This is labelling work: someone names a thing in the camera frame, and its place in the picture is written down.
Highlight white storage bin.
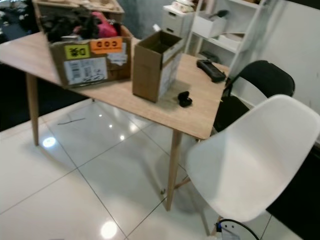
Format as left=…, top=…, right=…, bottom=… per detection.
left=192, top=8, right=231, bottom=40

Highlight large labelled cardboard box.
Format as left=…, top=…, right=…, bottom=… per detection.
left=32, top=0, right=134, bottom=90

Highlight black tangled items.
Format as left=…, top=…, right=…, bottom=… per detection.
left=39, top=6, right=103, bottom=43

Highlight pink red bag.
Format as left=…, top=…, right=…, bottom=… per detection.
left=92, top=10, right=118, bottom=39

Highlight tall open cardboard box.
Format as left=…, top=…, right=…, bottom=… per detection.
left=132, top=29, right=186, bottom=104

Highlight light wooden table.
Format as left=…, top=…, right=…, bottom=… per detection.
left=0, top=37, right=230, bottom=212

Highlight black earbud case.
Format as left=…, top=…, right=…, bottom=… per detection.
left=177, top=91, right=194, bottom=108

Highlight white drawer box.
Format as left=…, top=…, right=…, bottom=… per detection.
left=162, top=2, right=196, bottom=37

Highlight black handheld controller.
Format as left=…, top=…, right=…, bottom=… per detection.
left=195, top=58, right=227, bottom=84

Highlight white plastic chair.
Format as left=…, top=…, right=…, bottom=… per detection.
left=184, top=94, right=320, bottom=236

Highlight white shelf unit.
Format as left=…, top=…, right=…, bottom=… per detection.
left=162, top=0, right=288, bottom=78

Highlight grey robot body part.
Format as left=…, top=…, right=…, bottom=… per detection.
left=215, top=221, right=252, bottom=240

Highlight black folding chair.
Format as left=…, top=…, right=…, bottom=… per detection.
left=212, top=60, right=296, bottom=134

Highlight thin black floor cable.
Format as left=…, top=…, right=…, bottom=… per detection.
left=57, top=117, right=86, bottom=126

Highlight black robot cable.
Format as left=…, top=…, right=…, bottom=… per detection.
left=219, top=219, right=264, bottom=240

